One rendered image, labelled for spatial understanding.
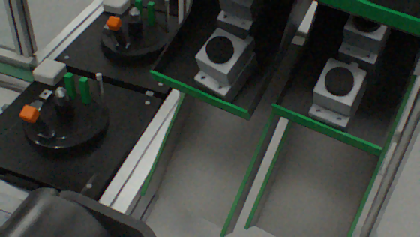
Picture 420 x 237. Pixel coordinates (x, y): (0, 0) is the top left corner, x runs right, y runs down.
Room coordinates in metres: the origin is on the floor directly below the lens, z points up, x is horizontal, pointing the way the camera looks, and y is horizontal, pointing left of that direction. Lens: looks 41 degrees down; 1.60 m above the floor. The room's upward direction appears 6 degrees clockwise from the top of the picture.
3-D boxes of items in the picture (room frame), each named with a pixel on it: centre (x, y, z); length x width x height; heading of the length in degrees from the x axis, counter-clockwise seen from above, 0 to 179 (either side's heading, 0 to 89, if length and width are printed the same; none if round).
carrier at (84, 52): (0.83, 0.23, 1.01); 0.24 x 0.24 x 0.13; 77
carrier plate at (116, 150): (0.58, 0.29, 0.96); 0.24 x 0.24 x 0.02; 77
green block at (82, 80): (0.62, 0.27, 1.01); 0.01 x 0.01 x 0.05; 77
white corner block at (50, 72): (0.70, 0.37, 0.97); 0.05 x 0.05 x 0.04; 77
